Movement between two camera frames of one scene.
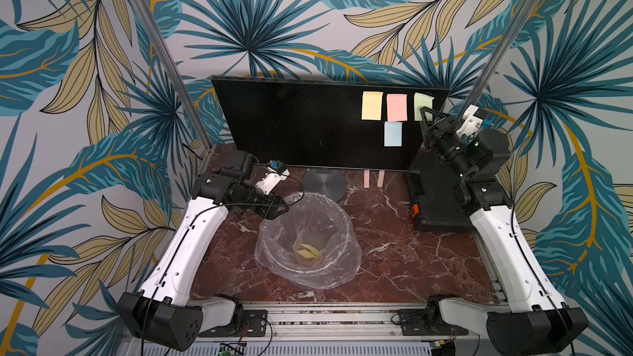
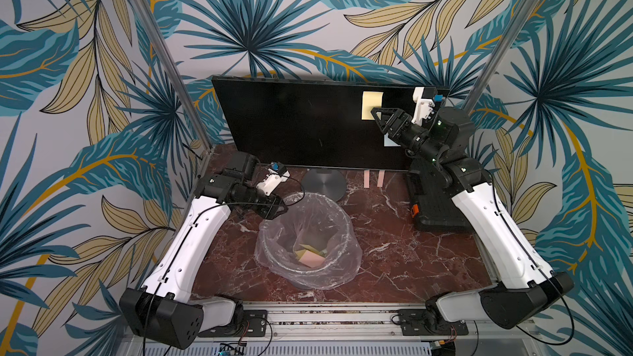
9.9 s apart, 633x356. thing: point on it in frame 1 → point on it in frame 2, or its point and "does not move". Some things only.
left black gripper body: x=264 y=204 does not move
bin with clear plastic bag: x=311 y=242 does not move
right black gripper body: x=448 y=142 → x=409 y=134
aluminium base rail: x=314 y=329 does not move
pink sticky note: x=396 y=107 → x=311 y=259
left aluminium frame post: x=164 y=48 does not move
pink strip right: x=380 y=179 does not move
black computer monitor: x=310 y=123 does not move
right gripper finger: x=447 y=119 → x=399 y=114
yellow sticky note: x=372 y=105 does not move
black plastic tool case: x=438 y=201 does not move
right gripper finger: x=424 y=116 → x=386 y=114
